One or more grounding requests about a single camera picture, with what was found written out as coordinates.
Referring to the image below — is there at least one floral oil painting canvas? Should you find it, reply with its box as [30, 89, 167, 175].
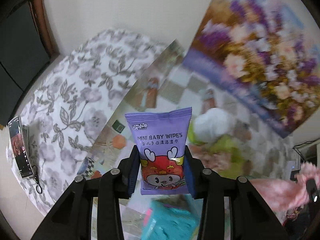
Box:
[183, 0, 319, 137]

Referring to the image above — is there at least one smartphone with keyring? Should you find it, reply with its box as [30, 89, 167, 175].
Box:
[8, 116, 42, 194]

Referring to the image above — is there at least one pink white checkered cloth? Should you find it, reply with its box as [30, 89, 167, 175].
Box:
[250, 163, 319, 212]

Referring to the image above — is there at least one lime green cloth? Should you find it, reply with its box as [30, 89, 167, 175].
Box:
[194, 135, 246, 179]

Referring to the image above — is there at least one teal sponge block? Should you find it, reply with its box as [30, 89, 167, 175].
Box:
[140, 196, 199, 239]

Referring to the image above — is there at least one purple baby wipes pack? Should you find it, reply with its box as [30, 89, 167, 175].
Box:
[125, 107, 192, 195]

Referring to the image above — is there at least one grey floral bedsheet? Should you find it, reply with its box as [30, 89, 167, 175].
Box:
[6, 28, 166, 215]

